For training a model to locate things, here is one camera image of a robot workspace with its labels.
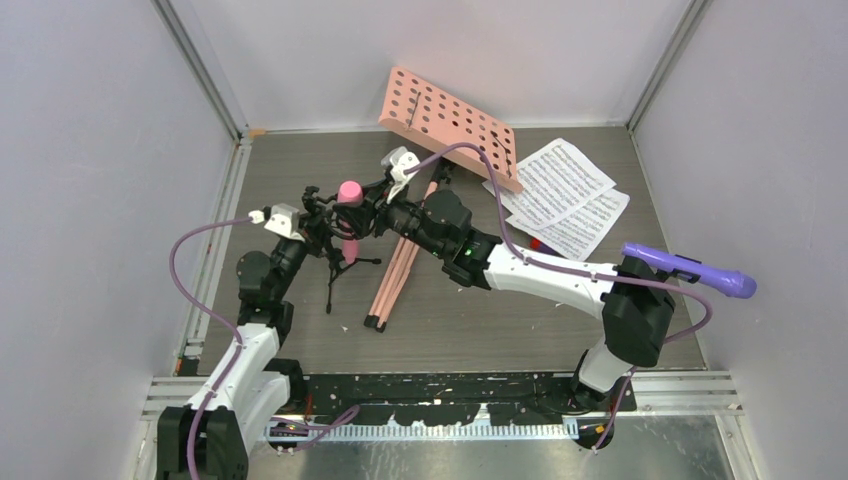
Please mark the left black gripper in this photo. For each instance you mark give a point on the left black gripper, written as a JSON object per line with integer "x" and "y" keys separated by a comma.
{"x": 312, "y": 230}

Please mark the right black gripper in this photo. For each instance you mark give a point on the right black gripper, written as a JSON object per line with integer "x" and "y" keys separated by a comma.
{"x": 374, "y": 202}

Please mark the black tripod shock mount stand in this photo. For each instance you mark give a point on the black tripod shock mount stand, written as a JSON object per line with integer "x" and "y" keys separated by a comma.
{"x": 345, "y": 248}

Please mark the sheet music page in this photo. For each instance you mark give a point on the sheet music page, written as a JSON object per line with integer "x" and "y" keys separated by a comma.
{"x": 579, "y": 234}
{"x": 557, "y": 180}

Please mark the purple microphone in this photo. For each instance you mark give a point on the purple microphone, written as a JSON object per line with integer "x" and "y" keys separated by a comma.
{"x": 733, "y": 284}

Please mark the black round base mic stand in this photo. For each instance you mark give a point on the black round base mic stand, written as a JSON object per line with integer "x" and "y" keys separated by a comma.
{"x": 686, "y": 269}

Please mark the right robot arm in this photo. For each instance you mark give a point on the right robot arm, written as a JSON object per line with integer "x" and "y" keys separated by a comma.
{"x": 630, "y": 299}

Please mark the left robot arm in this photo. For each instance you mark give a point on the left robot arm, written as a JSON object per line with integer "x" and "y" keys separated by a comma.
{"x": 211, "y": 434}

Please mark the red purple brick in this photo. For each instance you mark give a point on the red purple brick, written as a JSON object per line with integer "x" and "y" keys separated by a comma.
{"x": 538, "y": 246}

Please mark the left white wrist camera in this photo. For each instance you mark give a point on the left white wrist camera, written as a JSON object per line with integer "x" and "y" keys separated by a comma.
{"x": 280, "y": 219}

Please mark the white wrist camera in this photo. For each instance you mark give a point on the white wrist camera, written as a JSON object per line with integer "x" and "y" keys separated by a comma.
{"x": 400, "y": 166}
{"x": 280, "y": 219}

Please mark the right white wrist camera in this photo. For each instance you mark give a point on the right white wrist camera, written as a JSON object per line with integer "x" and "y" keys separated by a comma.
{"x": 400, "y": 166}

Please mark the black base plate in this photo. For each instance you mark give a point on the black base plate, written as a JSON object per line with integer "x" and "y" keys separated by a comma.
{"x": 443, "y": 399}

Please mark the slotted cable duct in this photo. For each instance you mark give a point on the slotted cable duct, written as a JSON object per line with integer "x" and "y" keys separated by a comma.
{"x": 475, "y": 431}

